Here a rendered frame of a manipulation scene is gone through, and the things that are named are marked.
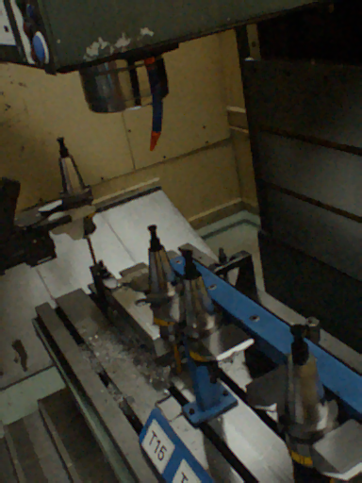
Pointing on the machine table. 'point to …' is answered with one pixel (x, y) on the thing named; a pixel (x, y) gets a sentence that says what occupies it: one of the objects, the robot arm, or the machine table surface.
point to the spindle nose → (121, 85)
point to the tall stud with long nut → (313, 330)
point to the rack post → (205, 394)
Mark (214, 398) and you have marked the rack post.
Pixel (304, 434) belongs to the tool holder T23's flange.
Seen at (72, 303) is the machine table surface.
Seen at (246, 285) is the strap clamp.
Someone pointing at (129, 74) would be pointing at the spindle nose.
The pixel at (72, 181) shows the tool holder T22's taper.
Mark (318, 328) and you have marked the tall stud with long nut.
